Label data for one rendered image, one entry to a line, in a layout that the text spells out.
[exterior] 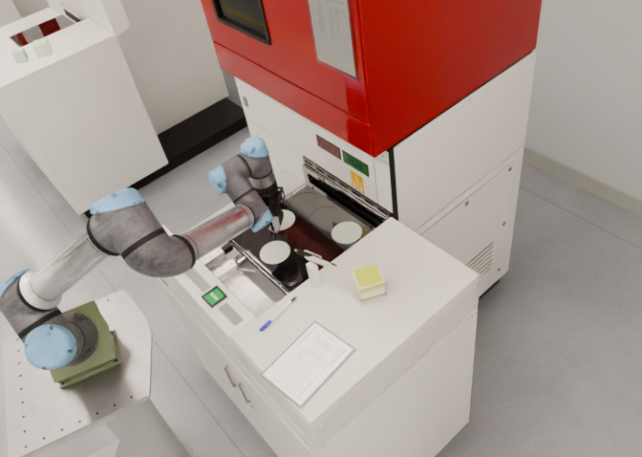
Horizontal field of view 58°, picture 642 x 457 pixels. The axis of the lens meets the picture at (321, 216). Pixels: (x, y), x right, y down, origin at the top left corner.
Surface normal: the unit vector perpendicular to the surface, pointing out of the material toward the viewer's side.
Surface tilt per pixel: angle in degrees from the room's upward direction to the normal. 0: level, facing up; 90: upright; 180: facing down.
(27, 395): 0
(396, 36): 90
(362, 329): 0
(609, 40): 90
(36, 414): 0
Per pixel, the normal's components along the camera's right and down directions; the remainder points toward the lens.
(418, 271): -0.14, -0.71
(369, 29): 0.64, 0.47
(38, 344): 0.23, 0.00
